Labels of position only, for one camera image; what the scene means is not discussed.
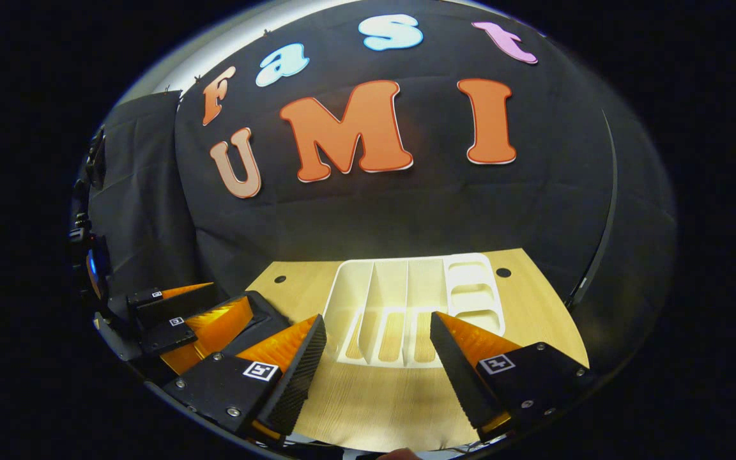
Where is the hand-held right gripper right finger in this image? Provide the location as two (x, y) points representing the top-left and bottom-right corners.
(430, 311), (599, 443)

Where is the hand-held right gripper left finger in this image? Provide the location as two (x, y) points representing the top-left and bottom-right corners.
(162, 313), (328, 441)

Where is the black schoolbag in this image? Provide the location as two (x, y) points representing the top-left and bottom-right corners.
(215, 291), (293, 358)

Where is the white desktop bookshelf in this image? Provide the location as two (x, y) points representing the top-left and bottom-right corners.
(322, 252), (508, 369)

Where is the thin grey pole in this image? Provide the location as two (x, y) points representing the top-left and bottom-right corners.
(566, 109), (619, 307)

